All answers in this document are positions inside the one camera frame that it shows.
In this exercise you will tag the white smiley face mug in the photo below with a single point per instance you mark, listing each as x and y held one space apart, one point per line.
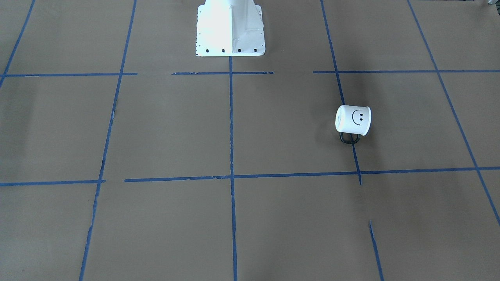
354 120

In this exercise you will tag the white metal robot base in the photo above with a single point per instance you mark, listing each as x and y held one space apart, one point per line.
226 28

